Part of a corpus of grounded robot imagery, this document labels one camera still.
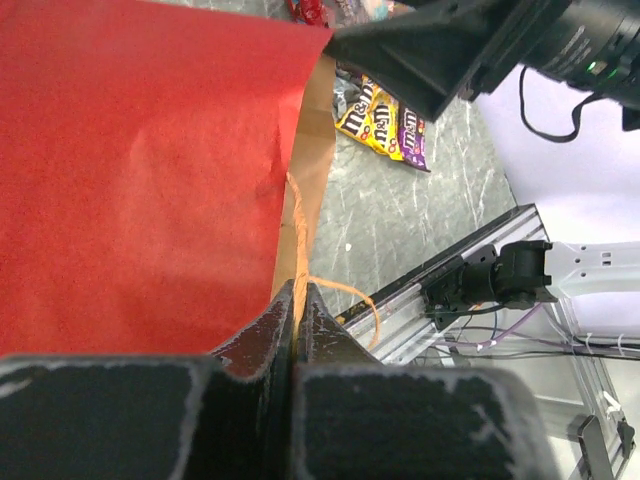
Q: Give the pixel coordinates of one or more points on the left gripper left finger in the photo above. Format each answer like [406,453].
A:
[221,415]

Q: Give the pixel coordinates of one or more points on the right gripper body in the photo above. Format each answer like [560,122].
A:
[522,27]

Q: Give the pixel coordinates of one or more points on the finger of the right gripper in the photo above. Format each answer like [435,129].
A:
[425,56]

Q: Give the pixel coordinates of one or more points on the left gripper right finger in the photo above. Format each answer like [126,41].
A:
[354,417]

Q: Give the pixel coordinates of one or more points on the yellow M&M packet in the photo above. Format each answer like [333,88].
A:
[384,122]
[355,123]

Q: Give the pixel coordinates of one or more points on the red cookie snack bag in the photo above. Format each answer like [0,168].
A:
[339,13]

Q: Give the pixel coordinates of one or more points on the red paper bag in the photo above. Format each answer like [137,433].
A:
[146,156]

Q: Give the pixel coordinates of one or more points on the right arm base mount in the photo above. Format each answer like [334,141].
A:
[460,283]

